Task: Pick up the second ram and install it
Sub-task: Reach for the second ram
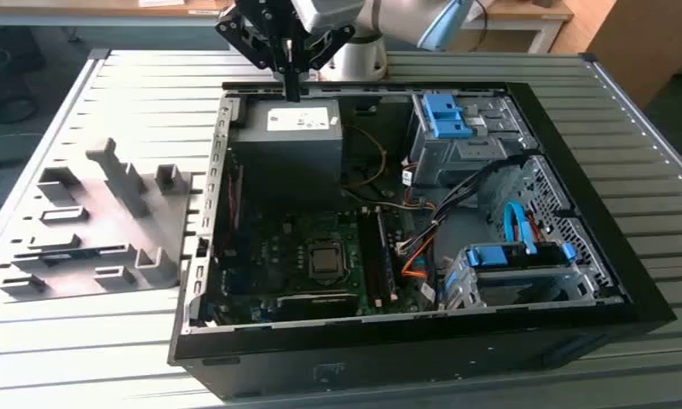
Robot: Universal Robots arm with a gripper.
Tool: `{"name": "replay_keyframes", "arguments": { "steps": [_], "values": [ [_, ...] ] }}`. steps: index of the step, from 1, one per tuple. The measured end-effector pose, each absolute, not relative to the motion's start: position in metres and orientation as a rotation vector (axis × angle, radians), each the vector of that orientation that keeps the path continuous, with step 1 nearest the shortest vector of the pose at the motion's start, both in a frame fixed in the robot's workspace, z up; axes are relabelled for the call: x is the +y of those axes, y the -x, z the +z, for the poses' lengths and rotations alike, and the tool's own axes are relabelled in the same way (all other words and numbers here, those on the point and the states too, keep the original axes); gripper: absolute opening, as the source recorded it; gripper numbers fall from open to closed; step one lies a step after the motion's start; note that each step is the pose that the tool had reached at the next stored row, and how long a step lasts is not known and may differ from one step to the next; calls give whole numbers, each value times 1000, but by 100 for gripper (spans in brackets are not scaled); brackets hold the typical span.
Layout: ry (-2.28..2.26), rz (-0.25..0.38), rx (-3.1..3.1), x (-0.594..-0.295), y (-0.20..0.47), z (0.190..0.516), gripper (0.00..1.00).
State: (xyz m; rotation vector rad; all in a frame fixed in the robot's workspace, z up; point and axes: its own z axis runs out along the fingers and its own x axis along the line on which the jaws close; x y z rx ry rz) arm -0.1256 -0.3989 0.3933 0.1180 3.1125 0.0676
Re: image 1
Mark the wooden cabinet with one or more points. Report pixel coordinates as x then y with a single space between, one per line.
642 42

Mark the silver CPU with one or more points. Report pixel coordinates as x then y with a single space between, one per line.
324 260

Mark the white paper sheet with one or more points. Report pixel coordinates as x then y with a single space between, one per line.
159 3

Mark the metal drive cage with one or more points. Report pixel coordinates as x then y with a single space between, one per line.
466 162

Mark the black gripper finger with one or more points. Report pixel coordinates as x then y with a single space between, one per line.
244 40
327 47

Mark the wooden desk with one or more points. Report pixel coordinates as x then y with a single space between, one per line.
511 12

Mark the blue disk carrier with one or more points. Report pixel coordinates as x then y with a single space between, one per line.
486 257

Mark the green motherboard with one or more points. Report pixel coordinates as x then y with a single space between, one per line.
272 255

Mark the black open PC case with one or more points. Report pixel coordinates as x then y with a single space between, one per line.
375 353

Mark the blue drive bay latch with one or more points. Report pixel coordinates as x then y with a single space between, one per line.
446 128

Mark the CPU socket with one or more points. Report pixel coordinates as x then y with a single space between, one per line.
308 262

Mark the grey parts rack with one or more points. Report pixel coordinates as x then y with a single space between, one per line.
159 221

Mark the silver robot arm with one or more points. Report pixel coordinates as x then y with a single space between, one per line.
360 59

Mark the black graphics card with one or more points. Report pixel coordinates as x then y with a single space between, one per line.
318 304

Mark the metal disk bay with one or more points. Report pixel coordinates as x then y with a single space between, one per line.
470 294

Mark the blue RAM stick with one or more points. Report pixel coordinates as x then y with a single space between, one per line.
63 256

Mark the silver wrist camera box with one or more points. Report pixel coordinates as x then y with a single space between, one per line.
327 15

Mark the grey power supply unit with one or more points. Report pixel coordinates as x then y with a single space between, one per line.
284 162

